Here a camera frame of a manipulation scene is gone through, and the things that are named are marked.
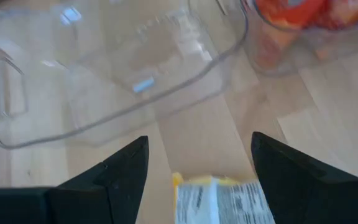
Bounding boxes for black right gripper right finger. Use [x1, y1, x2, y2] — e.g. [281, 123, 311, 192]
[250, 131, 358, 224]

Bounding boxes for yellow Maruchan creamy chicken pack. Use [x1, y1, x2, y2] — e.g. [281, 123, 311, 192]
[172, 172, 276, 224]

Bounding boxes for clear plastic storage bin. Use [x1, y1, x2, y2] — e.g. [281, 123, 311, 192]
[0, 0, 250, 149]
[242, 0, 358, 77]

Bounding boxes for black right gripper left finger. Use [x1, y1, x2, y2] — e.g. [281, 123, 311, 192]
[47, 135, 150, 224]

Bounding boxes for red Maruchan ramen pack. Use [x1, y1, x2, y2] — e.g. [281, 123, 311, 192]
[255, 0, 328, 67]
[317, 0, 358, 32]

